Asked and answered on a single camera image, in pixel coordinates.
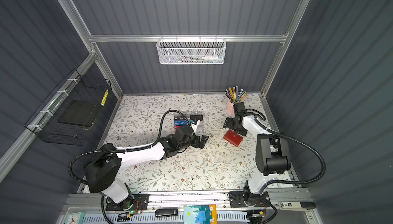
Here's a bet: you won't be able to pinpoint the black corrugated cable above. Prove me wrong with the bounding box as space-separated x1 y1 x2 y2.
245 108 326 224
68 109 191 224

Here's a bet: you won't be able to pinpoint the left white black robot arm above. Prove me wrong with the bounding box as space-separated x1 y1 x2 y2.
84 125 209 205

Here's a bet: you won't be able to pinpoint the markers in white basket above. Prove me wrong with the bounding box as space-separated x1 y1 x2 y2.
181 55 224 63

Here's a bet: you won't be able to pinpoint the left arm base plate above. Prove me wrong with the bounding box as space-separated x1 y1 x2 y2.
105 194 150 213

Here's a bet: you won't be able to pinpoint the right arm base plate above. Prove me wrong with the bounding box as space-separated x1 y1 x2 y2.
227 191 270 208

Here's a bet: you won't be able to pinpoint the pens in pink cup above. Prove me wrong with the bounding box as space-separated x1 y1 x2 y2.
225 86 247 104

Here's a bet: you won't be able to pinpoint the small teal clock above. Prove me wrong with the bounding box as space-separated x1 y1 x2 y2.
64 212 85 224

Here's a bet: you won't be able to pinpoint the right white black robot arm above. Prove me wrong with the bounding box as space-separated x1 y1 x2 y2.
223 102 291 196

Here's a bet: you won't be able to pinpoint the white wire mesh basket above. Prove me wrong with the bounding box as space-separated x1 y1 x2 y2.
156 37 227 65

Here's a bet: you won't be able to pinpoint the pink pen cup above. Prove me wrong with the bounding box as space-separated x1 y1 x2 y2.
226 100 234 115

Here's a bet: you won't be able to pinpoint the right black corrugated cable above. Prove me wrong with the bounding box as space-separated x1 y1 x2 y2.
245 108 326 224

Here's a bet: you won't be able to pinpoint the yellow tag on basket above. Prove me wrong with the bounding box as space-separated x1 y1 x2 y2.
100 90 108 106

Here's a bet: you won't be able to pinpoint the black pad in basket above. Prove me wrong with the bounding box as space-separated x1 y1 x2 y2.
58 100 100 127

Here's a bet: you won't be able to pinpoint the clear plastic organizer box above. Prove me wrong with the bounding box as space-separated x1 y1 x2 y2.
173 111 206 134

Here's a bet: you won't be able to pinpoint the black wire wall basket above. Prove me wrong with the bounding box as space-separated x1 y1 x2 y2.
25 71 112 146

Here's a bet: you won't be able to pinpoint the colourful picture book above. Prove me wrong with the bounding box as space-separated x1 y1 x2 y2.
183 205 218 224

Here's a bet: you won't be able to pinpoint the left black corrugated cable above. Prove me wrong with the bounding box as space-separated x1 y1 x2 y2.
68 109 191 224

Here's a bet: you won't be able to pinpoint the black stapler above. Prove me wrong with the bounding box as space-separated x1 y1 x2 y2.
155 208 178 218

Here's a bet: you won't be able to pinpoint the red card holder wallet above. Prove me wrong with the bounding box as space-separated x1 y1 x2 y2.
223 129 243 147

